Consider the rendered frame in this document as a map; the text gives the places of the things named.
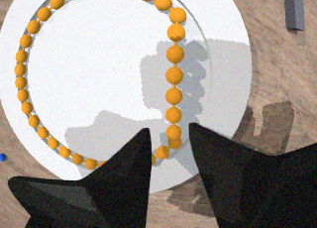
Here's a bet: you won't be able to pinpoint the blue bead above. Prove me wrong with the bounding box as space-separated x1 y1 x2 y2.
0 153 5 162

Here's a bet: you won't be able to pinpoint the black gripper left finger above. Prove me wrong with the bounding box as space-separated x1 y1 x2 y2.
8 128 152 228

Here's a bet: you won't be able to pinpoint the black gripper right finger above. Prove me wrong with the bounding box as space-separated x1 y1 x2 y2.
189 122 317 228

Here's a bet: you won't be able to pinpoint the white round plate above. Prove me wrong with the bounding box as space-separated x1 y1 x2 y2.
0 0 253 193

